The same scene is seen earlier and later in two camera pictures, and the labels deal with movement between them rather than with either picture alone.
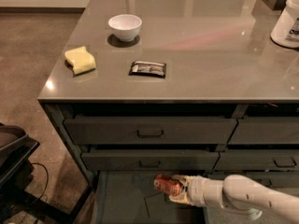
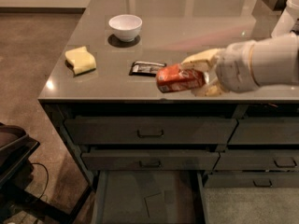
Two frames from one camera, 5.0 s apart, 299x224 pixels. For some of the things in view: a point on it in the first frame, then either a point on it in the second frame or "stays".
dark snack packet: [148, 68] stays
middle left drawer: [149, 161] stays
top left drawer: [149, 130] stays
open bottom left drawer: [130, 197] stays
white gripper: [196, 189] -> [234, 68]
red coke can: [167, 185] -> [176, 77]
